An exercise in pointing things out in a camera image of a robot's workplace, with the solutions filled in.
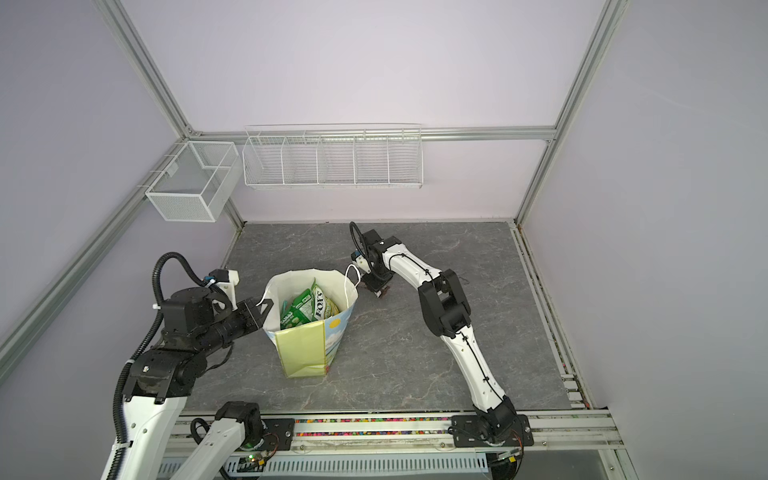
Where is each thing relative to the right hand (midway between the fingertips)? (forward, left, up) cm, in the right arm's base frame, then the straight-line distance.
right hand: (377, 285), depth 102 cm
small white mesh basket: (+27, +61, +24) cm, 71 cm away
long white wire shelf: (+32, +14, +31) cm, 46 cm away
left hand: (-23, +21, +26) cm, 41 cm away
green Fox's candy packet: (-19, +19, +15) cm, 31 cm away
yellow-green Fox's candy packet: (-19, +12, +18) cm, 28 cm away
